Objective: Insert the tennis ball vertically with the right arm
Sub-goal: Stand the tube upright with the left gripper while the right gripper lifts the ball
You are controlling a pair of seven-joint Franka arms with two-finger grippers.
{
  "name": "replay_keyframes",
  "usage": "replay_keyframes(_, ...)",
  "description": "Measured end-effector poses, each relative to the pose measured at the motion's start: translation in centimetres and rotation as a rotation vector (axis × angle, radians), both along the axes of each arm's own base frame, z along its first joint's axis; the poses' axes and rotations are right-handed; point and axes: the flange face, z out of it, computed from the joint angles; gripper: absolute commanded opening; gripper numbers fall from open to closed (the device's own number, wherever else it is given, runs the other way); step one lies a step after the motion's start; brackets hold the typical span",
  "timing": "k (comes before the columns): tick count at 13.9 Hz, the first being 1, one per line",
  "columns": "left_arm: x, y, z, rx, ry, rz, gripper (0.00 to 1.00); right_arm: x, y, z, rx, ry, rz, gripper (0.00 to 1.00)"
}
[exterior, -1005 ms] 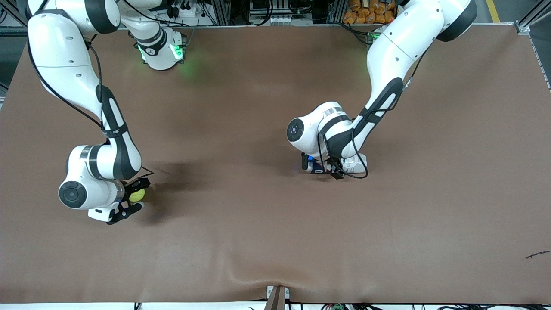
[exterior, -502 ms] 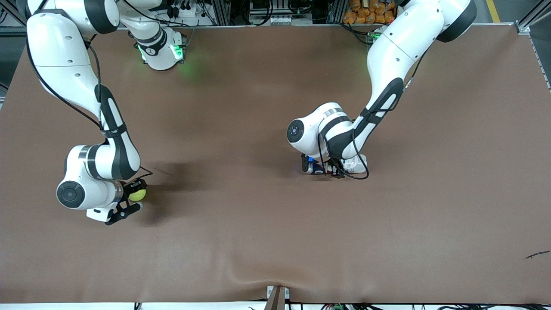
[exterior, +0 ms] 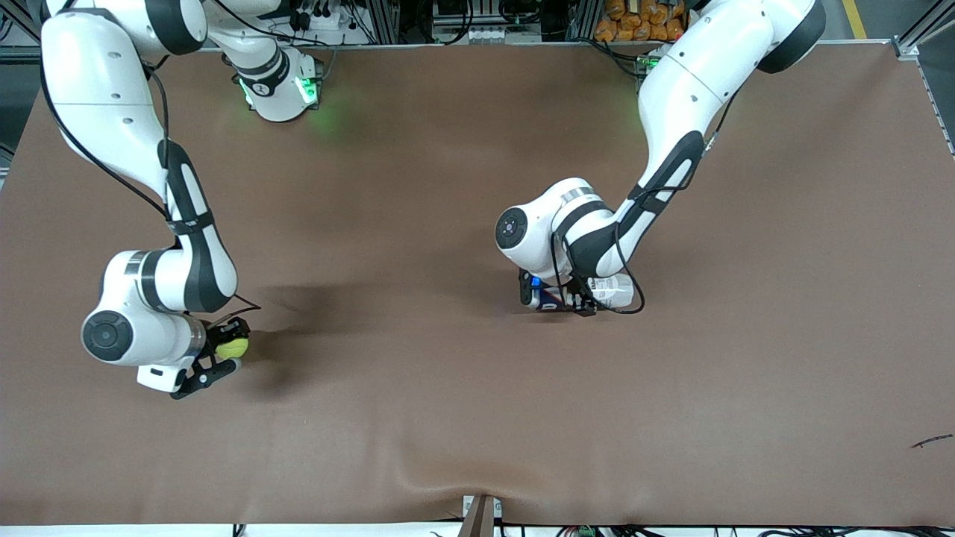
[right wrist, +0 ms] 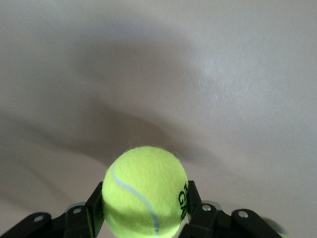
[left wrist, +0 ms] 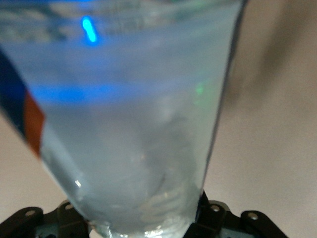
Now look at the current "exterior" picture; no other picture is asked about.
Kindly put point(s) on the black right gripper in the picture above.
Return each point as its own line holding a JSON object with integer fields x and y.
{"x": 215, "y": 333}

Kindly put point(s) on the plain yellow tennis ball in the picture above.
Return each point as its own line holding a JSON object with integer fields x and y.
{"x": 233, "y": 349}

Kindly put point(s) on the clear tennis ball can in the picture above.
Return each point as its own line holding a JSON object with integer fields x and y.
{"x": 615, "y": 291}

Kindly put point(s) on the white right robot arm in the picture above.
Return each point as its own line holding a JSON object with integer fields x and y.
{"x": 112, "y": 89}

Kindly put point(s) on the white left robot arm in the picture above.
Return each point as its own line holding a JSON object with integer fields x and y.
{"x": 686, "y": 89}

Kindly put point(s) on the brown table cover sheet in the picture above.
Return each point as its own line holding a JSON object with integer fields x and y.
{"x": 477, "y": 410}

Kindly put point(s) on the green plug connector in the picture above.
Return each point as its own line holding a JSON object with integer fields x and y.
{"x": 586, "y": 532}

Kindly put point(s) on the pile of orange packets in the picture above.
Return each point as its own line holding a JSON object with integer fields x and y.
{"x": 627, "y": 26}

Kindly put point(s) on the white terminal block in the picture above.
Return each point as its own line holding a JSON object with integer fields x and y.
{"x": 503, "y": 34}

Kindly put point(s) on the black electronics unit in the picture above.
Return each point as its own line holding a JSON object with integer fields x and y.
{"x": 462, "y": 9}

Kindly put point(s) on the white power strip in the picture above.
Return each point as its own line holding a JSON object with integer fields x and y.
{"x": 332, "y": 21}

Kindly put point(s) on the grey metal bracket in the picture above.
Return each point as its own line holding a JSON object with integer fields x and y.
{"x": 481, "y": 522}

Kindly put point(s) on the aluminium frame profile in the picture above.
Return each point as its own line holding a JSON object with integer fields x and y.
{"x": 30, "y": 16}
{"x": 925, "y": 26}

